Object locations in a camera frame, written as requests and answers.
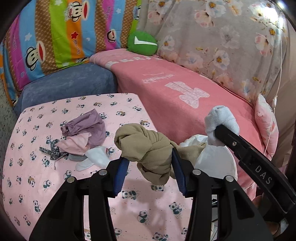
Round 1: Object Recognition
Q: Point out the beige curtain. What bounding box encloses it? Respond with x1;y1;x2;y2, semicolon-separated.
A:
266;23;296;168

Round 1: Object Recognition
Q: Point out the black white patterned fabric scrap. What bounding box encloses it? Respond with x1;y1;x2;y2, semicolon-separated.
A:
39;139;69;161

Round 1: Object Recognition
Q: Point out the purple cloth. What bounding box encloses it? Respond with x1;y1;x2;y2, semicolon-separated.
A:
61;109;106;148

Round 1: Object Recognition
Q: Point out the green round pillow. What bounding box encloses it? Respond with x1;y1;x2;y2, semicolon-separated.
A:
127;31;158;56

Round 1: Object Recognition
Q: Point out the light pink cloth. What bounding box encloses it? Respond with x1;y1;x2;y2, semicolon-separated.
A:
55;133;91;156

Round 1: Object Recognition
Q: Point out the light blue white cloth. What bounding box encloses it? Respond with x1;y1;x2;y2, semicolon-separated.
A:
205;105;240;147

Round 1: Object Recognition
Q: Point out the small pink pillow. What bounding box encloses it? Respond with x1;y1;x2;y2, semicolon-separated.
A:
255;94;279;160

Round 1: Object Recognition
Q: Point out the pink blanket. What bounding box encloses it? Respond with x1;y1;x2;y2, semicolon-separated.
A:
89;48;273;193

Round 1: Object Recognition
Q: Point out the grey floral sheet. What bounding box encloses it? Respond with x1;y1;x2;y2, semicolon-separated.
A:
133;0;289;103

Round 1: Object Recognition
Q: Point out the pink panda print sheet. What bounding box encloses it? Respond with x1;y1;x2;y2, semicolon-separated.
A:
1;93;192;240

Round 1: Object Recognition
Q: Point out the colourful striped monkey pillow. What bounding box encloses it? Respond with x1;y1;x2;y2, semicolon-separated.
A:
1;1;142;105

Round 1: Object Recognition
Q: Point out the white sock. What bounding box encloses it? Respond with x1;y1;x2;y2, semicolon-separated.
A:
75;146;115;172

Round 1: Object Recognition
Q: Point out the tan knotted cloth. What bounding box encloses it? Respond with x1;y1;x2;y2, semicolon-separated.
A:
114;123;206;185

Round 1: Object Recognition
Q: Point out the white lined trash bin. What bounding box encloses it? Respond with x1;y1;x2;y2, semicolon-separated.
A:
180;135;238;181

